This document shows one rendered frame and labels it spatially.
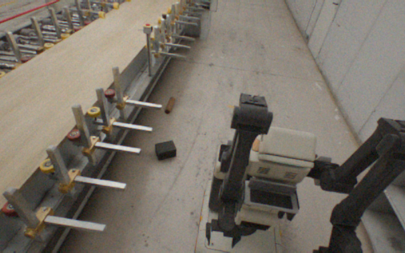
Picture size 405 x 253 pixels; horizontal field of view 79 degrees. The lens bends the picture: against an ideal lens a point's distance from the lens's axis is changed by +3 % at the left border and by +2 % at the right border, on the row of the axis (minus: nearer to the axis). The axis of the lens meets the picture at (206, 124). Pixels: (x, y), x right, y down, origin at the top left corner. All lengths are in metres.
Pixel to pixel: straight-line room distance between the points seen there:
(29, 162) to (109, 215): 0.95
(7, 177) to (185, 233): 1.31
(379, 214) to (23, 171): 2.75
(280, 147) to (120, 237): 1.61
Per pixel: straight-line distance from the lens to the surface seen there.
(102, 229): 1.36
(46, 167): 1.57
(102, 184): 1.52
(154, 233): 2.22
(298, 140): 1.04
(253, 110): 0.67
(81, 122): 1.53
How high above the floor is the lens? 2.00
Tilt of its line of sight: 40 degrees down
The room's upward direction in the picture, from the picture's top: 8 degrees clockwise
